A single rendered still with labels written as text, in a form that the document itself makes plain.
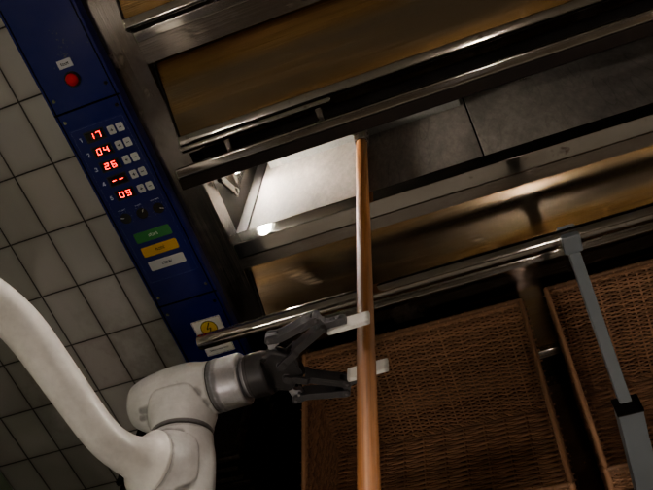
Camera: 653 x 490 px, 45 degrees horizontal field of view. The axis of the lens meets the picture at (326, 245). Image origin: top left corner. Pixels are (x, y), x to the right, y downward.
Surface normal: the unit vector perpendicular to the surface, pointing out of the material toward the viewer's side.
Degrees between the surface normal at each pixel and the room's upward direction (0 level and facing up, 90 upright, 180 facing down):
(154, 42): 90
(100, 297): 90
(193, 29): 90
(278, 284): 70
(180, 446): 60
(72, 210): 90
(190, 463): 66
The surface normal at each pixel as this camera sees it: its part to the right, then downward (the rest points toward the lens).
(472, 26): -0.16, 0.15
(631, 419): -0.04, 0.47
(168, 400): -0.28, -0.57
